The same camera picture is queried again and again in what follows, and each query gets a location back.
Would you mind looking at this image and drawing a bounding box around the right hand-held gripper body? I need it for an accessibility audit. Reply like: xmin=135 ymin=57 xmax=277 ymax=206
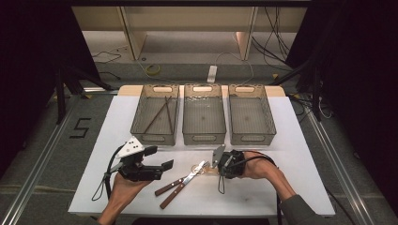
xmin=211 ymin=143 xmax=247 ymax=180

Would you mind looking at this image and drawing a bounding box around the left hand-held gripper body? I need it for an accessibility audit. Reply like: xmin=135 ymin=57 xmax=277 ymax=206
xmin=115 ymin=135 xmax=164 ymax=183

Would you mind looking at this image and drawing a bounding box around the fork with wooden handle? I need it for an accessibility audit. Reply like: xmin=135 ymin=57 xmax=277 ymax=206
xmin=154 ymin=159 xmax=210 ymax=198

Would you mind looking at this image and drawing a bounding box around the clear orange plastic spoon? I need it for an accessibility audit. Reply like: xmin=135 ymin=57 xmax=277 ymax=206
xmin=191 ymin=161 xmax=221 ymax=176

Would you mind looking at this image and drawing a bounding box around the knife with wooden handle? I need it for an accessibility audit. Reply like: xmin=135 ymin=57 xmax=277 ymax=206
xmin=159 ymin=162 xmax=206 ymax=210

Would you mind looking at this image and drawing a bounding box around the clear grey plastic bin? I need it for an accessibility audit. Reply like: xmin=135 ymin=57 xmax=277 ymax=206
xmin=130 ymin=83 xmax=181 ymax=146
xmin=228 ymin=83 xmax=278 ymax=146
xmin=181 ymin=83 xmax=227 ymax=145

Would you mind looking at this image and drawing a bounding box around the person's left hand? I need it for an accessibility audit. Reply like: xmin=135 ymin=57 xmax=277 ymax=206
xmin=110 ymin=172 xmax=153 ymax=204

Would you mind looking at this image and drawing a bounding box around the person's right hand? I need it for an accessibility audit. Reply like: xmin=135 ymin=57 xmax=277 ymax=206
xmin=240 ymin=151 xmax=279 ymax=181

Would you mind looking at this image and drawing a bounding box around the yellow tape roll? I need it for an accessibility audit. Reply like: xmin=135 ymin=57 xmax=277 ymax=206
xmin=145 ymin=64 xmax=161 ymax=76

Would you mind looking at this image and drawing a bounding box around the white power strip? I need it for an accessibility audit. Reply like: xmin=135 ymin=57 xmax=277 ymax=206
xmin=207 ymin=65 xmax=219 ymax=83

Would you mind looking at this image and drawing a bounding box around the black metal stand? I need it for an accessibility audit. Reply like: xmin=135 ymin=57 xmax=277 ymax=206
xmin=268 ymin=59 xmax=324 ymax=123
xmin=54 ymin=62 xmax=115 ymax=126

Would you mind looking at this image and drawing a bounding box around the beige shelf unit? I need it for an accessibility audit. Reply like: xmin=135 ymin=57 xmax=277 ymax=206
xmin=70 ymin=6 xmax=309 ymax=62

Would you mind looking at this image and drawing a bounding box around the black curtain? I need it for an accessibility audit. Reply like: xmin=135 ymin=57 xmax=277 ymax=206
xmin=285 ymin=0 xmax=398 ymax=207
xmin=0 ymin=0 xmax=100 ymax=177

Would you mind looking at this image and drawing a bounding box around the black cable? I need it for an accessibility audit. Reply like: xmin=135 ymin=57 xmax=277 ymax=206
xmin=289 ymin=93 xmax=333 ymax=120
xmin=91 ymin=50 xmax=122 ymax=64
xmin=104 ymin=144 xmax=125 ymax=201
xmin=226 ymin=154 xmax=283 ymax=225
xmin=251 ymin=36 xmax=294 ymax=71
xmin=99 ymin=70 xmax=122 ymax=81
xmin=264 ymin=6 xmax=290 ymax=64

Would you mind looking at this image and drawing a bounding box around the thin black strap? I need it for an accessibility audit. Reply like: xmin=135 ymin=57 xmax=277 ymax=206
xmin=217 ymin=173 xmax=227 ymax=195
xmin=91 ymin=172 xmax=111 ymax=202

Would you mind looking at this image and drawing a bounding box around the aluminium floor rail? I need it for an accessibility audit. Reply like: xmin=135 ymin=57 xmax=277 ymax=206
xmin=304 ymin=109 xmax=378 ymax=225
xmin=0 ymin=93 xmax=81 ymax=225

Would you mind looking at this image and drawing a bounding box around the white cable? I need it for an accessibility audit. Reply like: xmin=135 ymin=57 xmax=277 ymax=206
xmin=215 ymin=51 xmax=255 ymax=86

